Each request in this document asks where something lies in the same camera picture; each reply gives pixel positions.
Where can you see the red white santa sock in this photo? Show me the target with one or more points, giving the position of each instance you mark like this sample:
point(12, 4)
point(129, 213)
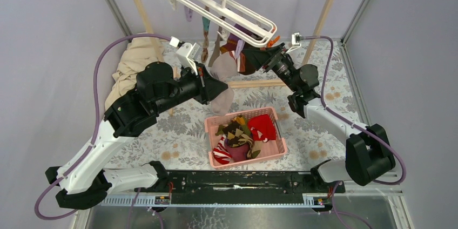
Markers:
point(220, 153)

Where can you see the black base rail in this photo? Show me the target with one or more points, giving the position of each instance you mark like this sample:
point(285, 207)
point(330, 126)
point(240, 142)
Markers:
point(243, 187)

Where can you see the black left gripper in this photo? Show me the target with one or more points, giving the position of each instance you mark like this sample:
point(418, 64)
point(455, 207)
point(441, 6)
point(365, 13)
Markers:
point(207, 87)

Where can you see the argyle brown sock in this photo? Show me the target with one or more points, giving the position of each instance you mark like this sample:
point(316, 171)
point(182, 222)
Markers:
point(238, 134)

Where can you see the pink plastic basket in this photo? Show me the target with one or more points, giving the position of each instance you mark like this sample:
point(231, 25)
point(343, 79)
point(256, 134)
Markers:
point(272, 149)

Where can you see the red bear sock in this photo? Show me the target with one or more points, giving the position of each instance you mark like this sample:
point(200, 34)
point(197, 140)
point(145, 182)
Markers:
point(262, 128)

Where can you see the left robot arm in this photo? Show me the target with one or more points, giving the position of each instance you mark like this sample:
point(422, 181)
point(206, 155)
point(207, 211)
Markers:
point(85, 181)

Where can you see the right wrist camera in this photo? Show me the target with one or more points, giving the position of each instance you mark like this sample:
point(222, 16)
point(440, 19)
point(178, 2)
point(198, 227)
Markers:
point(295, 42)

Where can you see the orange clothes peg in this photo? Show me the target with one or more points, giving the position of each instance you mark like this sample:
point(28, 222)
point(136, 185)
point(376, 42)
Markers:
point(272, 42)

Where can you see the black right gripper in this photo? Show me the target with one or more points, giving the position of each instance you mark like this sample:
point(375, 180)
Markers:
point(276, 61)

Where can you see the dark brown sock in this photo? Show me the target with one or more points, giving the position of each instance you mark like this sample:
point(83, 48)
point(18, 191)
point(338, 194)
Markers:
point(245, 67)

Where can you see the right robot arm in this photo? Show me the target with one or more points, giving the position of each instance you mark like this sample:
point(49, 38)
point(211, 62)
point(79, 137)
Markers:
point(367, 156)

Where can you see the white sock hanger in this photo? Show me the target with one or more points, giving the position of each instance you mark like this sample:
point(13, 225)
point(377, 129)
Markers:
point(236, 19)

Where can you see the magenta yellow sock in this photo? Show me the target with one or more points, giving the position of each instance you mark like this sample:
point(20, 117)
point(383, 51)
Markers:
point(233, 40)
point(239, 153)

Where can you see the cream patterned sock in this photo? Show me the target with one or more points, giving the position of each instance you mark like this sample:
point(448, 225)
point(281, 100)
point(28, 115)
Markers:
point(206, 28)

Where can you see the beige cloth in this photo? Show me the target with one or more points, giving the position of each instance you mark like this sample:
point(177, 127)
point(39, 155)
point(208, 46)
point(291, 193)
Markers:
point(139, 53)

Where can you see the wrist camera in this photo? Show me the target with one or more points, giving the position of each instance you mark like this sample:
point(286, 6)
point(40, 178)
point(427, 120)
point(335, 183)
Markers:
point(186, 53)
point(295, 42)

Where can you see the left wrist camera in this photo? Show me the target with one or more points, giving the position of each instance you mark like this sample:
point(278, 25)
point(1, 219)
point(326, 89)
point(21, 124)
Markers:
point(186, 53)

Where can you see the lilac clothes peg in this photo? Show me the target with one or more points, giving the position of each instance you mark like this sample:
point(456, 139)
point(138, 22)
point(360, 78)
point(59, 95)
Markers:
point(188, 14)

